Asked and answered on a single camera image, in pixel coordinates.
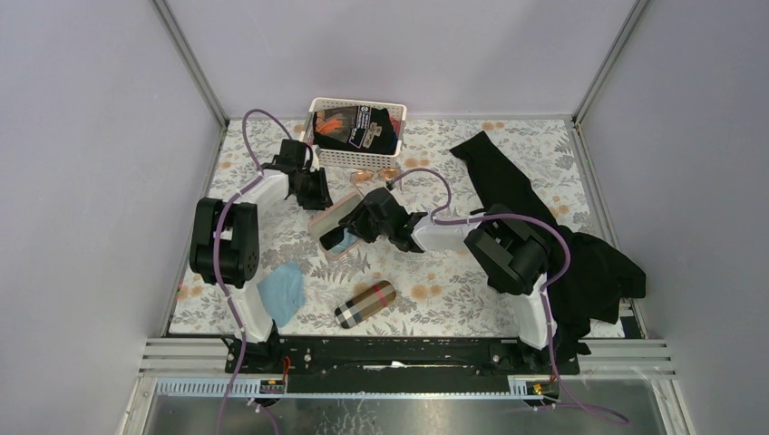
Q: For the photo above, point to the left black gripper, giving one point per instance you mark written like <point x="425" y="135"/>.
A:
<point x="321" y="198"/>

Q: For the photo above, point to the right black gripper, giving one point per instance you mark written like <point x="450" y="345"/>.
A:
<point x="355" y="221"/>

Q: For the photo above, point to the pink glasses case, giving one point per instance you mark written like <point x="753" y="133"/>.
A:
<point x="329" y="219"/>

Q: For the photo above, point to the plaid glasses case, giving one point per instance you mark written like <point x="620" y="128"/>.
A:
<point x="365" y="304"/>

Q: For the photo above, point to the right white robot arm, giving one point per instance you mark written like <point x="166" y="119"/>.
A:
<point x="520" y="255"/>

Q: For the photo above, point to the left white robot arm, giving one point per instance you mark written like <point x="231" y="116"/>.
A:
<point x="224" y="248"/>

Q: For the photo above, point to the orange lens sunglasses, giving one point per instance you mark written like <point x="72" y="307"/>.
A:
<point x="367" y="180"/>

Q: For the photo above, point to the white plastic basket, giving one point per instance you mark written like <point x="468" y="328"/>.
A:
<point x="355" y="160"/>

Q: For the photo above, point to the black packaged items in basket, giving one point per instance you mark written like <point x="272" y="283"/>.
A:
<point x="358" y="128"/>

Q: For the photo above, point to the black garment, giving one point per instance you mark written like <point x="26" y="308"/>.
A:
<point x="599" y="275"/>

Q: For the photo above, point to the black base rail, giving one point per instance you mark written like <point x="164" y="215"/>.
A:
<point x="337" y="365"/>

